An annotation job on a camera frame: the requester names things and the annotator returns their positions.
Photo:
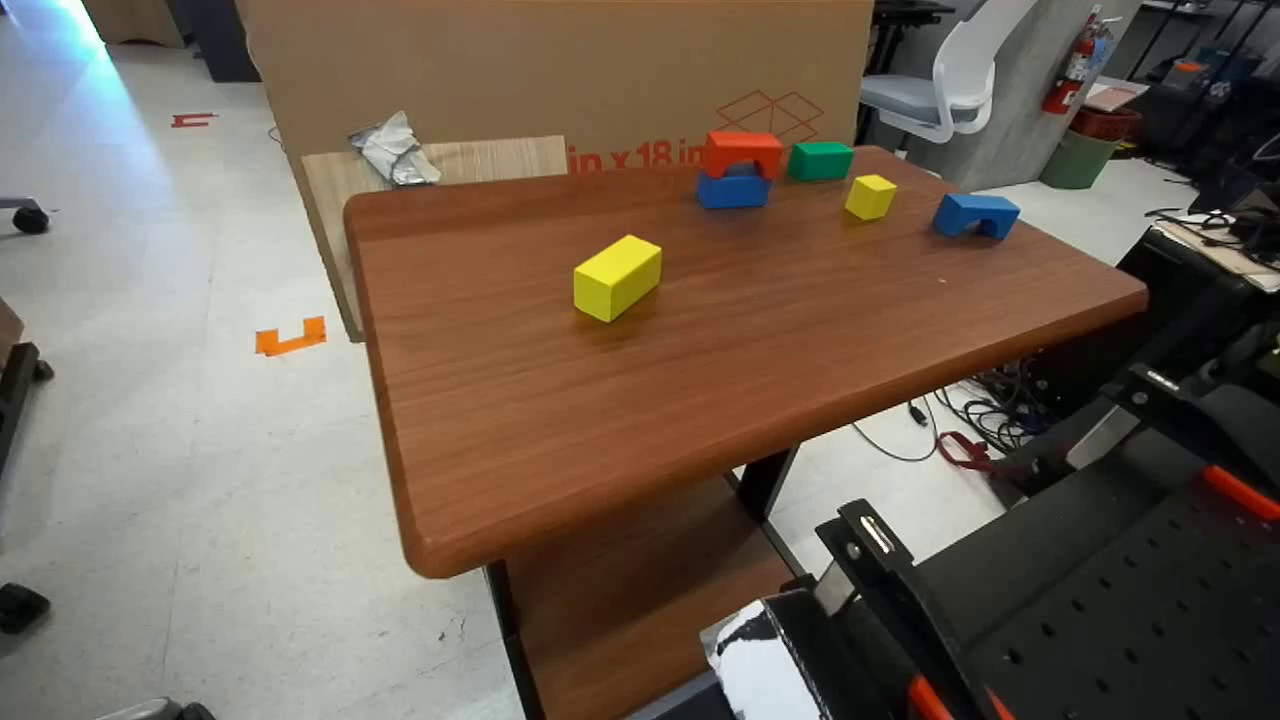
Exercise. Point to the large yellow rectangular block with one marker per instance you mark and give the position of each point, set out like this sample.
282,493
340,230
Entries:
619,276

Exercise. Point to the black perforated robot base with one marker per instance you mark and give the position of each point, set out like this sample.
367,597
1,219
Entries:
1126,590

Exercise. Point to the blue block under orange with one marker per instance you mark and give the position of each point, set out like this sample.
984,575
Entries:
733,191

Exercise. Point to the orange arch block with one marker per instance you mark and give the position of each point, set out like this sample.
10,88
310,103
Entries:
742,148

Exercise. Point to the green rectangular block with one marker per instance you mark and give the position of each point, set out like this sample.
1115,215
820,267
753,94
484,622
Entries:
820,162

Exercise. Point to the small yellow cube block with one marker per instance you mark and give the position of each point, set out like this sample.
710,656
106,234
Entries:
870,196

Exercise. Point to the blue arch block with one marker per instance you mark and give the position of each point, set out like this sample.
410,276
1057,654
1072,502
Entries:
967,215

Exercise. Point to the wooden table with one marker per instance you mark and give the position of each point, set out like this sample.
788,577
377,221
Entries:
612,480

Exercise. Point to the large cardboard box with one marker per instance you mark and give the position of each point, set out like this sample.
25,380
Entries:
621,80

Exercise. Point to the crumpled white cloth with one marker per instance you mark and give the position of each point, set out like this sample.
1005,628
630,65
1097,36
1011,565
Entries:
393,152

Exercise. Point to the grey office chair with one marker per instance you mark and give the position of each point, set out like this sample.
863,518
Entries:
957,94

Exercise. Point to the green bucket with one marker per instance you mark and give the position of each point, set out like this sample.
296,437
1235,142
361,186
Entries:
1077,162

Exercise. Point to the red fire extinguisher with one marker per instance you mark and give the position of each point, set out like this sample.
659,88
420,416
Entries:
1090,49

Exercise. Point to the red tape floor marker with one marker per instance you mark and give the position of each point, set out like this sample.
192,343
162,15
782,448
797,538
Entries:
192,117

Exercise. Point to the black orange clamp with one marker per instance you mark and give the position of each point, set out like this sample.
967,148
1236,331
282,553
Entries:
1242,493

